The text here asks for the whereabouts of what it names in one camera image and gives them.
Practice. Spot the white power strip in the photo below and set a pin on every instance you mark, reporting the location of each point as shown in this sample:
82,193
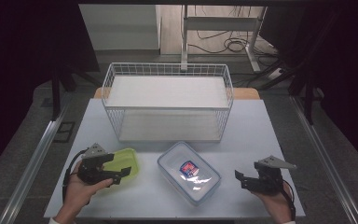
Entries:
274,73

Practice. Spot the black floor bracket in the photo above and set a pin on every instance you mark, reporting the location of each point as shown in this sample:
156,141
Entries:
64,132

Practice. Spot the aluminium rail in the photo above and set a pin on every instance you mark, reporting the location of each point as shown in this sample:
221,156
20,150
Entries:
323,155
34,158

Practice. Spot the wooden table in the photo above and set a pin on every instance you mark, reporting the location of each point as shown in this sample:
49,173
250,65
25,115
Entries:
245,93

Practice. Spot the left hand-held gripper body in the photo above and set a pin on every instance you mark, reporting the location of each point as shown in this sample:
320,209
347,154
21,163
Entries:
91,168

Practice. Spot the green plastic food container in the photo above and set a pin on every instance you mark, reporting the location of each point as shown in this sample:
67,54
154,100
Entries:
122,161

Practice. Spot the clear food container blue rim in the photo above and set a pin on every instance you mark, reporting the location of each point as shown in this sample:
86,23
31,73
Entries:
189,172

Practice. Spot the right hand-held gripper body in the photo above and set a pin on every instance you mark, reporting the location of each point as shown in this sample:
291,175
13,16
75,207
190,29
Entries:
270,175

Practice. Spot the white metal desk frame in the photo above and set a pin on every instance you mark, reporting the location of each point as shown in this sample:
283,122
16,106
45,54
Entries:
220,23

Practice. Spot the person's right hand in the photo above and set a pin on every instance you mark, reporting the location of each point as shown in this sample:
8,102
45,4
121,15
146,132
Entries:
273,203

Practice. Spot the black metal stand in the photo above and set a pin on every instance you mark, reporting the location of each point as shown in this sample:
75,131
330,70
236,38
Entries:
307,93
56,93

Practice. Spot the white cabinet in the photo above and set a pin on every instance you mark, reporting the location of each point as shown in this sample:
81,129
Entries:
121,28

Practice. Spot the dark curtain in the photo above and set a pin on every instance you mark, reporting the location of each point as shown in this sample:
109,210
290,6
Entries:
21,46
341,62

